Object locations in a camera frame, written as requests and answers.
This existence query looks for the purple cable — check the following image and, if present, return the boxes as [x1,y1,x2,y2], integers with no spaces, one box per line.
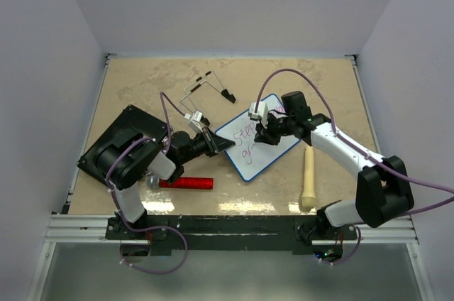
[104,91,199,274]
[255,68,454,266]

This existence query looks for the black carrying case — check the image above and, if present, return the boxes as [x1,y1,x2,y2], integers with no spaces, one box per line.
[77,104,167,184]

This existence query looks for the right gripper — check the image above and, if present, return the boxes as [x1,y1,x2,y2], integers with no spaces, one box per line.
[255,111,295,146]

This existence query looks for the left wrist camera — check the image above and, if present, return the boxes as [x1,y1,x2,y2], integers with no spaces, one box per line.
[184,110,204,133]

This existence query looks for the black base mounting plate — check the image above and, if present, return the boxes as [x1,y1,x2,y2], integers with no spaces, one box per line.
[106,215,358,256]

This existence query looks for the wire whiteboard stand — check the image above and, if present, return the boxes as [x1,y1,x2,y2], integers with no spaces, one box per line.
[179,70,236,111]

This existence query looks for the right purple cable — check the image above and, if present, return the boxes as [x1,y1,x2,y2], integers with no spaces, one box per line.
[255,68,454,266]

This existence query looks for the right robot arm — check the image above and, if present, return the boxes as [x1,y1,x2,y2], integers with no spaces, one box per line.
[248,92,414,239]

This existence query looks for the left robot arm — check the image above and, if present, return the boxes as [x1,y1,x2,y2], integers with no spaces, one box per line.
[92,127,236,239]

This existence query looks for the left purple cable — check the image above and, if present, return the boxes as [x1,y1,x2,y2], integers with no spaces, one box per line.
[104,91,199,274]

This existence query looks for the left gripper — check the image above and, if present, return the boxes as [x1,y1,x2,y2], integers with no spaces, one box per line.
[180,126,235,165]

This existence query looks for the red glitter microphone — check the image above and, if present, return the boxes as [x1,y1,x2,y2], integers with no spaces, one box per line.
[146,175,214,190]

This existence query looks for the blue framed whiteboard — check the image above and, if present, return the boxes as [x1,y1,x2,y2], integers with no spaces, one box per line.
[215,109,300,182]

